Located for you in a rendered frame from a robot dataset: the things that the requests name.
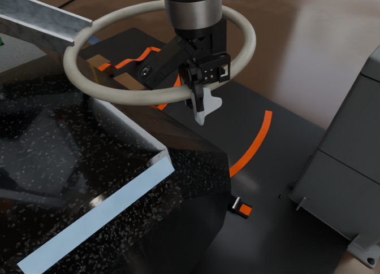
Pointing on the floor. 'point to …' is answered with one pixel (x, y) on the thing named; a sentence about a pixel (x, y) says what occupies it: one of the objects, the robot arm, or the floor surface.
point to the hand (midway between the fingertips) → (192, 113)
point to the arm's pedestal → (349, 168)
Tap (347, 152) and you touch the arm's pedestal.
